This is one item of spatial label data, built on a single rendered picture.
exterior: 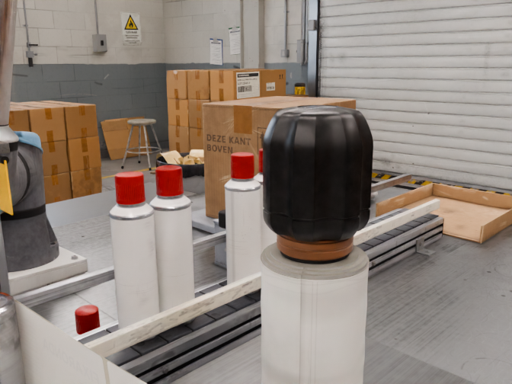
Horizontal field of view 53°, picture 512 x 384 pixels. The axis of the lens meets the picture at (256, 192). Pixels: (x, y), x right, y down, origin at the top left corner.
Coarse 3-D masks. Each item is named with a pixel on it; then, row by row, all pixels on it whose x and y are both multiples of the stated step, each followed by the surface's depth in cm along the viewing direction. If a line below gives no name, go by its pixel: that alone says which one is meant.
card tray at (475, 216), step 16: (416, 192) 139; (432, 192) 146; (448, 192) 143; (464, 192) 140; (480, 192) 137; (384, 208) 128; (400, 208) 134; (448, 208) 134; (464, 208) 134; (480, 208) 134; (496, 208) 133; (448, 224) 121; (464, 224) 121; (480, 224) 121; (496, 224) 114; (480, 240) 109
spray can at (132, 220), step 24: (120, 192) 58; (144, 192) 60; (120, 216) 58; (144, 216) 59; (120, 240) 59; (144, 240) 59; (120, 264) 60; (144, 264) 60; (120, 288) 61; (144, 288) 61; (120, 312) 62; (144, 312) 61
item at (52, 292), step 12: (396, 180) 111; (408, 180) 115; (372, 192) 104; (204, 240) 73; (216, 240) 75; (84, 276) 61; (96, 276) 62; (108, 276) 63; (48, 288) 58; (60, 288) 59; (72, 288) 60; (84, 288) 61; (24, 300) 56; (36, 300) 57; (48, 300) 58
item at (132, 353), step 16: (368, 224) 106; (416, 224) 106; (368, 240) 97; (384, 240) 97; (208, 288) 77; (224, 304) 72; (240, 304) 72; (208, 320) 67; (96, 336) 64; (160, 336) 64; (176, 336) 63; (128, 352) 60; (144, 352) 60
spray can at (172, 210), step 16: (160, 176) 62; (176, 176) 62; (160, 192) 62; (176, 192) 62; (160, 208) 62; (176, 208) 62; (160, 224) 62; (176, 224) 62; (160, 240) 63; (176, 240) 63; (192, 240) 65; (160, 256) 63; (176, 256) 63; (192, 256) 65; (160, 272) 64; (176, 272) 64; (192, 272) 66; (160, 288) 65; (176, 288) 64; (192, 288) 66; (160, 304) 65; (176, 304) 65; (192, 320) 67
